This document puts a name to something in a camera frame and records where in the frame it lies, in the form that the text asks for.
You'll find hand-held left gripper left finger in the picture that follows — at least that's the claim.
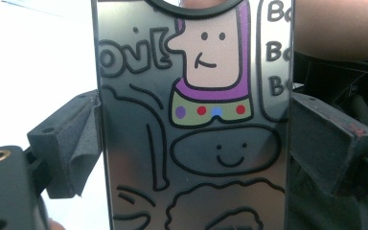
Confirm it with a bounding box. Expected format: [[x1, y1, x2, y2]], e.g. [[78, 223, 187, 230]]
[[27, 89, 104, 199]]

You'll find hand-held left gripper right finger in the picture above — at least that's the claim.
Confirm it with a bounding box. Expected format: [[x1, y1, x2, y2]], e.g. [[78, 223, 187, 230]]
[[287, 92, 368, 196]]

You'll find mirrored cartoon phone case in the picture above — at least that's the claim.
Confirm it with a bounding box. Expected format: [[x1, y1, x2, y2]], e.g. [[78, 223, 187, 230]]
[[90, 0, 296, 230]]

